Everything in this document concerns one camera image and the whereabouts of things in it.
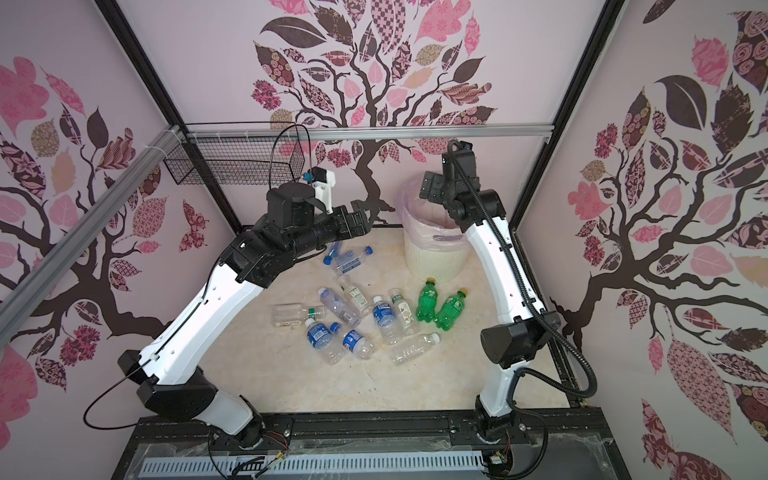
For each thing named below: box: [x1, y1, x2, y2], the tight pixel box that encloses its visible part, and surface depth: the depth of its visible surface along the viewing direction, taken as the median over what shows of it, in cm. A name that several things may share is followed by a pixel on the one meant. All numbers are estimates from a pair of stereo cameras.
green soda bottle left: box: [416, 276, 439, 323], surface depth 96 cm
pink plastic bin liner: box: [400, 177, 470, 251], surface depth 85 cm
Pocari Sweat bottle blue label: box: [372, 296, 398, 346], surface depth 92 cm
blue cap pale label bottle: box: [334, 246, 374, 274], surface depth 106 cm
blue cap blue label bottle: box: [330, 322, 376, 360], surface depth 87 cm
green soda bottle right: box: [435, 288, 468, 331], surface depth 93 cm
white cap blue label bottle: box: [304, 318, 344, 366], surface depth 87 cm
